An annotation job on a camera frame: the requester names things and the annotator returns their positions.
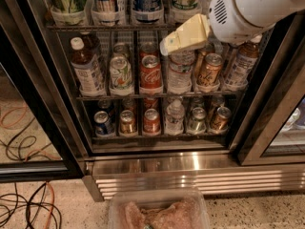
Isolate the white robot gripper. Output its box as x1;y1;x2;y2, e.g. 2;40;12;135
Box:
159;0;305;56

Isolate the water bottle middle shelf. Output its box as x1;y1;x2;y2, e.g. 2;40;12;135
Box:
168;51;195;89

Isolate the orange LaCroix can middle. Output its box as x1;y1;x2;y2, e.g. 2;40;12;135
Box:
196;53;223;86

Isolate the Coca-Cola can middle shelf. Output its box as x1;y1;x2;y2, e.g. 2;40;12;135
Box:
140;55;161;89

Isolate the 7up can middle shelf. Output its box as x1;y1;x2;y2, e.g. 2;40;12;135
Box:
110;55;132;90

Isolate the water bottle bottom shelf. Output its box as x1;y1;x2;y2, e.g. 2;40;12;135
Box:
165;99;185;135

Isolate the green can bottom shelf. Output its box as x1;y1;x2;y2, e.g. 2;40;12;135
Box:
187;107;206;134

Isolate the orange can bottom shelf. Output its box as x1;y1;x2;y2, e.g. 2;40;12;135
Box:
210;106;232;133

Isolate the red can bottom shelf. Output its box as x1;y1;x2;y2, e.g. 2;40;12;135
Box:
143;109;160;134

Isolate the gold can bottom shelf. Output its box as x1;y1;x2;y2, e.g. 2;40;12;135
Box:
120;110;137;134

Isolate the fridge right glass door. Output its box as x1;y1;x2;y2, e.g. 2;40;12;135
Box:
235;11;305;165

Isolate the fridge glass door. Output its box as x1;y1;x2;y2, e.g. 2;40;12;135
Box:
0;0;86;182
235;11;305;165

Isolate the blue can bottom shelf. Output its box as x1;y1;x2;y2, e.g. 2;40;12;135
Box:
94;111;114;135

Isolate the stainless fridge bottom grille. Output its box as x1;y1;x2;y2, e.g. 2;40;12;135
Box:
83;152;305;201

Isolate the fridge left glass door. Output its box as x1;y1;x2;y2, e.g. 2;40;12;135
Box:
0;0;86;182

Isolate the tea bottle middle right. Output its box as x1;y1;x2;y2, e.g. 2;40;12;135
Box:
224;34;262;87

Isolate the tea bottle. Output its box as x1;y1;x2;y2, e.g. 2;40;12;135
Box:
224;34;262;87
71;37;104;96

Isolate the tea bottle middle left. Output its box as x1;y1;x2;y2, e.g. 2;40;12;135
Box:
71;37;104;96

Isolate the clear plastic food container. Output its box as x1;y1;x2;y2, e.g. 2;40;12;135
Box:
108;188;210;229

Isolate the orange floor cable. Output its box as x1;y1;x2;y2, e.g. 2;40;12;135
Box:
43;181;56;229

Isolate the black floor cable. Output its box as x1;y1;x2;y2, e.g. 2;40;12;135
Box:
0;181;63;229

